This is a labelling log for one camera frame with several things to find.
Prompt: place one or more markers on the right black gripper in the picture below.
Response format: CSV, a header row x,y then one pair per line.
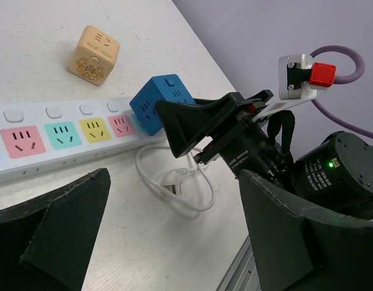
x,y
228,121

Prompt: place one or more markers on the aluminium rail frame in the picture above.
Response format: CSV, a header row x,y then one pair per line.
x,y
242,274

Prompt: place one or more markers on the white colourful power strip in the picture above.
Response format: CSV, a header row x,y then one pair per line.
x,y
38,137

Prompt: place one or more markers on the blue cube socket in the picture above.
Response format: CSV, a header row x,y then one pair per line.
x,y
158,90

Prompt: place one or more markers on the beige cube socket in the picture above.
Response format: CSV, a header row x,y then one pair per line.
x,y
94,56

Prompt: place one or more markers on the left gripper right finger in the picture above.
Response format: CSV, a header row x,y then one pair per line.
x,y
299,245

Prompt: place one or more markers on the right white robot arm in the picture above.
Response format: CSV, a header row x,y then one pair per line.
x,y
337,175

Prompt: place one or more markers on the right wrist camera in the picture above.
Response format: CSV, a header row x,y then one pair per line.
x,y
300,78

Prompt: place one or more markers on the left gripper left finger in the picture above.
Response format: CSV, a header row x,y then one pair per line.
x,y
46,242

